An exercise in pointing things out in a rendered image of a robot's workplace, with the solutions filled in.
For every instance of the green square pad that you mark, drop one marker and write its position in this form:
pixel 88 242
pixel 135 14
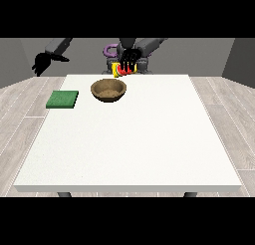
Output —
pixel 62 99

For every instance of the brown wooden bowl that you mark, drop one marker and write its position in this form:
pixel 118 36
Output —
pixel 108 89

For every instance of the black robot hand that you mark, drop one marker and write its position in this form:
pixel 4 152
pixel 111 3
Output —
pixel 42 61
pixel 129 58

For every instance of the dark table leg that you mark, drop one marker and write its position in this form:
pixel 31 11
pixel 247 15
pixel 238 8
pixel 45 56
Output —
pixel 64 194
pixel 190 194

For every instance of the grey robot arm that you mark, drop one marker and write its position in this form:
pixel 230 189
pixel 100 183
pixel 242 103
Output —
pixel 149 45
pixel 57 46

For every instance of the grey robot trunk purple rings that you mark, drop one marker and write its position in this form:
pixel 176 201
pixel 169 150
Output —
pixel 111 58

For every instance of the yellow cup with melon print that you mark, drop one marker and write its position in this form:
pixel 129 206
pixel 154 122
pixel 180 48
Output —
pixel 117 70

